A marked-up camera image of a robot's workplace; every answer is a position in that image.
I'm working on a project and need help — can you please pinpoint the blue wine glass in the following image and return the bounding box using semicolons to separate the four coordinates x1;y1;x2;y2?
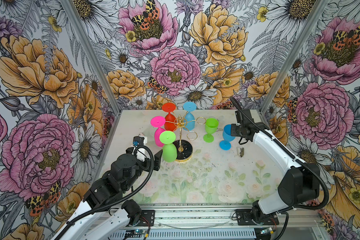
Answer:
183;102;197;131
219;125;236;151

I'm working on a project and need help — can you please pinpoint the green wine glass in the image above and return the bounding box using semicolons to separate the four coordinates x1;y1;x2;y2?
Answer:
203;118;219;143
160;131;178;163

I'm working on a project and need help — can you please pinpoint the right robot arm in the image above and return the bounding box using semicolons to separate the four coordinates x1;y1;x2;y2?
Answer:
231;110;323;224

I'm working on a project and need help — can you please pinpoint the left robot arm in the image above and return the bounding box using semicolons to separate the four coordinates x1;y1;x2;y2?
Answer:
53;145;163;240

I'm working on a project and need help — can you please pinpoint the gold wine glass rack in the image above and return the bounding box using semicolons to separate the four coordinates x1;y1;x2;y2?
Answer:
174;114;206;163

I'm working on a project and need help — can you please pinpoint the pink wine glass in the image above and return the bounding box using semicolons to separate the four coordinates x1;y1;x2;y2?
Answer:
151;116;166;148

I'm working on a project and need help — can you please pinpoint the red wine glass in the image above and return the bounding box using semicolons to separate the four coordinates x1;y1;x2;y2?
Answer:
162;103;177;132

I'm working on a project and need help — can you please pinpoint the small metal binder clip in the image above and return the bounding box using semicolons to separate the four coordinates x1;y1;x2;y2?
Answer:
237;147;245;158

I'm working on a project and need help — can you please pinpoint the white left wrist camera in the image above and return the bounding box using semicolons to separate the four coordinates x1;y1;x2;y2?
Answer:
132;136;149;162

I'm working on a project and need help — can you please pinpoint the black corrugated right cable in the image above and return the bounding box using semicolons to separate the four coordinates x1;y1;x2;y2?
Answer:
229;96;330;211

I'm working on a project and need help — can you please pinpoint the black corrugated cable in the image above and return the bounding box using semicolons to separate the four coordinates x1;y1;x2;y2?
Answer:
229;96;330;211
53;145;155;240

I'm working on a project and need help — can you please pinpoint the aluminium front rail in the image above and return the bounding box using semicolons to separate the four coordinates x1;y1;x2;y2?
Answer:
62;203;325;240

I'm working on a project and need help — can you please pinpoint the black corrugated left cable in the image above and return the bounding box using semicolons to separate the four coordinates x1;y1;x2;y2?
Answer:
53;145;155;240

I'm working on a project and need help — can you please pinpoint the right aluminium corner post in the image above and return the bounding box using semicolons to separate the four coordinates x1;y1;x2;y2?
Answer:
260;0;329;114

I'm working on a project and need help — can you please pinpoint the aluminium corner post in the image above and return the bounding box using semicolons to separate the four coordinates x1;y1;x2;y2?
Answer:
62;1;122;118
260;0;329;114

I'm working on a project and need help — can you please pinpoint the left aluminium corner post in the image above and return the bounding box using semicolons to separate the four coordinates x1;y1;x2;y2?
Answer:
62;1;122;118

